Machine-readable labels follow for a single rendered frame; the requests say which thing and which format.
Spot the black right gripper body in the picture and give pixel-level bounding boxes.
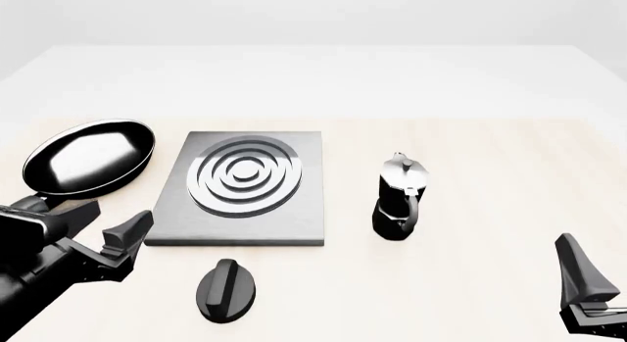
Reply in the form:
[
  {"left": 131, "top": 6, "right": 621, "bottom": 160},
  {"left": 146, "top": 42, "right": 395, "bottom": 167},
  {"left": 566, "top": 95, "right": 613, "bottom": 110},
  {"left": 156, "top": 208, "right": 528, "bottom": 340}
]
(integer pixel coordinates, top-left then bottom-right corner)
[{"left": 558, "top": 298, "right": 627, "bottom": 337}]

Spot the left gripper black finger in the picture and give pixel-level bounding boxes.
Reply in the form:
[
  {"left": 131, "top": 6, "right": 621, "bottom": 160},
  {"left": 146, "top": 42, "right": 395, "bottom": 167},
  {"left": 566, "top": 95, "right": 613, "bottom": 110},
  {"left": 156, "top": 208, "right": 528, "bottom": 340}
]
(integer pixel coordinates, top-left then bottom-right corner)
[
  {"left": 47, "top": 198, "right": 102, "bottom": 241},
  {"left": 100, "top": 210, "right": 155, "bottom": 265}
]

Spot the black frying pan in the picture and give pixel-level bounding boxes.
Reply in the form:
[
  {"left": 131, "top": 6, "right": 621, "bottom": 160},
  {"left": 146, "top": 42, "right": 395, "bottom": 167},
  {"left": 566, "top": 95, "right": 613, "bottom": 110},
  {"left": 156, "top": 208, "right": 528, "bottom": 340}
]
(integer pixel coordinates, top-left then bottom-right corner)
[{"left": 10, "top": 118, "right": 157, "bottom": 214}]

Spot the flat grey stove plate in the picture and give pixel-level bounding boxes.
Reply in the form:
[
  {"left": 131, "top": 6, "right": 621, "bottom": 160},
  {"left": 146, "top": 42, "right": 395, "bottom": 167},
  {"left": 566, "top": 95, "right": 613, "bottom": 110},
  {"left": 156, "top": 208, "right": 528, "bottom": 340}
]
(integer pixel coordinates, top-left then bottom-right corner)
[{"left": 144, "top": 130, "right": 326, "bottom": 248}]

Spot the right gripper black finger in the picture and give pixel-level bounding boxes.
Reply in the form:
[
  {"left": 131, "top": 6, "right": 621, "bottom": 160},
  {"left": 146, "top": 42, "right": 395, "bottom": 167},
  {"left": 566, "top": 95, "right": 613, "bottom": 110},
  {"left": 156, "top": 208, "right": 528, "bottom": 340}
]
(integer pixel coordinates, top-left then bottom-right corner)
[{"left": 554, "top": 232, "right": 622, "bottom": 315}]

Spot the black moka pot, silver lid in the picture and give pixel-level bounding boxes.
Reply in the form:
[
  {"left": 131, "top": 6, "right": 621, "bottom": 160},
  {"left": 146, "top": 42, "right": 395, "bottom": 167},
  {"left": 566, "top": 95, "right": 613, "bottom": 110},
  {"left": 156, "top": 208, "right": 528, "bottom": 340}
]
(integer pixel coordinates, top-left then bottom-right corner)
[{"left": 371, "top": 151, "right": 431, "bottom": 242}]

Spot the round black stove knob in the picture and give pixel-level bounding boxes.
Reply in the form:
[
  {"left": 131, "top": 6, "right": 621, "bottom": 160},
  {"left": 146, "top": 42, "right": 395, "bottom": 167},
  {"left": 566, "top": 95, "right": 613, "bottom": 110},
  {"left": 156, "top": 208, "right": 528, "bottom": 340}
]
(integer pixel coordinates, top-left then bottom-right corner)
[{"left": 195, "top": 258, "right": 258, "bottom": 324}]

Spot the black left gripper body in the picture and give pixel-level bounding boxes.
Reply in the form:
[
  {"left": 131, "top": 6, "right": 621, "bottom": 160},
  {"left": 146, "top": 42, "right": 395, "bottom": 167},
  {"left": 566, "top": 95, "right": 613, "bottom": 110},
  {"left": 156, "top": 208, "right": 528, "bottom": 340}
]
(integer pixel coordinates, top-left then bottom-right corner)
[{"left": 29, "top": 236, "right": 135, "bottom": 284}]

